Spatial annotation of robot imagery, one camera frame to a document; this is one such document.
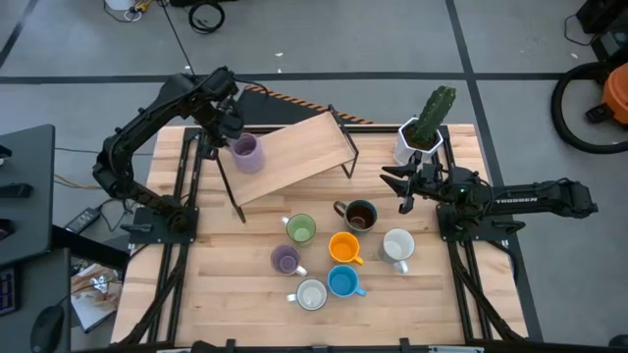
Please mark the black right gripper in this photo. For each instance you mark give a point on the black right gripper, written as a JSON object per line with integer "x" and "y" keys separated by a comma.
{"x": 429, "y": 184}

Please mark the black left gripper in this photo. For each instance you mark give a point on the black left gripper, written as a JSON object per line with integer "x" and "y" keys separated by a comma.
{"x": 225, "y": 117}

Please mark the ribbed lilac mug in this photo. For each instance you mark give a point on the ribbed lilac mug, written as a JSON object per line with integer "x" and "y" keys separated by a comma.
{"x": 249, "y": 154}

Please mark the dark mug brown interior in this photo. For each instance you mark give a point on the dark mug brown interior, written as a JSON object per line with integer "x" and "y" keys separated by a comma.
{"x": 360, "y": 216}

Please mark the teal mug white interior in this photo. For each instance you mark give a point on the teal mug white interior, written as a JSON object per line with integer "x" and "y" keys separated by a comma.
{"x": 397, "y": 245}

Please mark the yellow orange mug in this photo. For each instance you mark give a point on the yellow orange mug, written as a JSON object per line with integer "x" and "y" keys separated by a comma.
{"x": 343, "y": 247}

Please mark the green mug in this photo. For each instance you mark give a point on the green mug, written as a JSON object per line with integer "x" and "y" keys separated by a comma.
{"x": 300, "y": 230}

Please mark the purple and white mug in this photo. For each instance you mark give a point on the purple and white mug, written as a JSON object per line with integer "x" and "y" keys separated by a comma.
{"x": 285, "y": 260}

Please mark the blue white leaf pattern mug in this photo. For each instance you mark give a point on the blue white leaf pattern mug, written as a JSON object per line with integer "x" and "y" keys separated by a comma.
{"x": 311, "y": 295}

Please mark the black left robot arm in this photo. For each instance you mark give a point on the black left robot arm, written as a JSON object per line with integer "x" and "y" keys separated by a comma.
{"x": 147, "y": 117}

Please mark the white hexagonal plant pot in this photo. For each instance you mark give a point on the white hexagonal plant pot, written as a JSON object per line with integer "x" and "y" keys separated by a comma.
{"x": 403, "y": 147}

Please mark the wooden shelf black metal legs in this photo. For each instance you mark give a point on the wooden shelf black metal legs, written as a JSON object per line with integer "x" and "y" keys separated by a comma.
{"x": 294, "y": 157}

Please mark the green cactus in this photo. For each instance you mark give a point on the green cactus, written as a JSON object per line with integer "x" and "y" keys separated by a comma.
{"x": 434, "y": 115}

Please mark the light blue faceted mug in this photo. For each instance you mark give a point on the light blue faceted mug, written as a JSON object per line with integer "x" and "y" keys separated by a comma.
{"x": 342, "y": 282}

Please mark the black power adapter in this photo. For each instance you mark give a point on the black power adapter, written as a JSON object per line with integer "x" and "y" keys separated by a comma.
{"x": 82, "y": 220}

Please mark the black remote on desk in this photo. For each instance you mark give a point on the black remote on desk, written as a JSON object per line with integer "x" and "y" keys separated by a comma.
{"x": 15, "y": 190}

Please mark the orange shop vacuum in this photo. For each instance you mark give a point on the orange shop vacuum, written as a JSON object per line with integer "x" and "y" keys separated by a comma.
{"x": 615, "y": 93}

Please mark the black equipment box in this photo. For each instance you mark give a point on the black equipment box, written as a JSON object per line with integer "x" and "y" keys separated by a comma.
{"x": 608, "y": 24}

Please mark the black computer mouse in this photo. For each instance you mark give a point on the black computer mouse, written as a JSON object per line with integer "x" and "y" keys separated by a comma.
{"x": 46, "y": 328}

